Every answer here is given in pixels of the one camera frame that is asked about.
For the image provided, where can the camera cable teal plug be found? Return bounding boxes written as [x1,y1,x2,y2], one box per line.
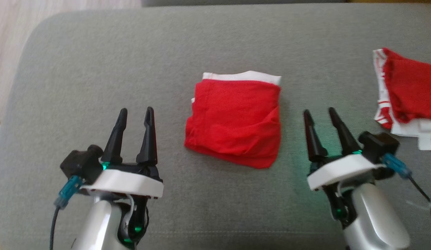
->
[382,152,431,232]
[49,175,83,250]

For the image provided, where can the red mesh basketball shorts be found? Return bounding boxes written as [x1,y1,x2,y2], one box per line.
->
[184,70,283,170]

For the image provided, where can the right camera cable teal plug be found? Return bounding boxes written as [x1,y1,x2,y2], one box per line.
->
[382,152,431,232]

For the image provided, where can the yellow and grey sofa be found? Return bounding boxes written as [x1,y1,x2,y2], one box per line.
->
[0,2,431,250]

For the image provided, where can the left camera cable teal plug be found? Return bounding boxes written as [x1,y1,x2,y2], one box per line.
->
[49,175,83,250]

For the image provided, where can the red basketball jersey white trim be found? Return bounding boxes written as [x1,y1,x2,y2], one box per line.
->
[372,47,431,151]

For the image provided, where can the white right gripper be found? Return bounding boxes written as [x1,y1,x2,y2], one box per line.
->
[303,107,387,228]

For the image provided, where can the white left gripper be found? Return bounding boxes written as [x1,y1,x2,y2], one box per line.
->
[80,106,164,249]

